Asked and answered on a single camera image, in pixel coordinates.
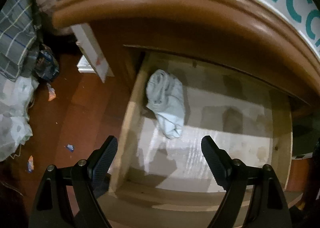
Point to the blue wrapper on floor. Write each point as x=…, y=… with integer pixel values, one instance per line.
x=70, y=148

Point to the dark blue plastic bag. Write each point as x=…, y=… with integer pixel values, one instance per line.
x=46, y=68

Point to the white patterned cover cloth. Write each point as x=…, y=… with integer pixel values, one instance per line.
x=94, y=54

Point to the grey plaid cloth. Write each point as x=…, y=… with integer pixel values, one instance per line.
x=19, y=46

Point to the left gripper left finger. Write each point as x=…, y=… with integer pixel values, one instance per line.
x=65, y=197

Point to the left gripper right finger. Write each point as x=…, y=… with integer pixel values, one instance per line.
x=267, y=207

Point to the white dotted fabric pile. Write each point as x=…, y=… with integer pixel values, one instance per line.
x=15, y=99

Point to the orange blue wrapper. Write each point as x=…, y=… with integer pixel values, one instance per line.
x=30, y=164

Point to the grey white rolled cloth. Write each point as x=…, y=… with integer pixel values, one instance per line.
x=165, y=97

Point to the orange wrapper on floor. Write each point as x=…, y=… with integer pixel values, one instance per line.
x=51, y=92

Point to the wooden drawer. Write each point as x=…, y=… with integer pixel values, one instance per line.
x=162, y=182

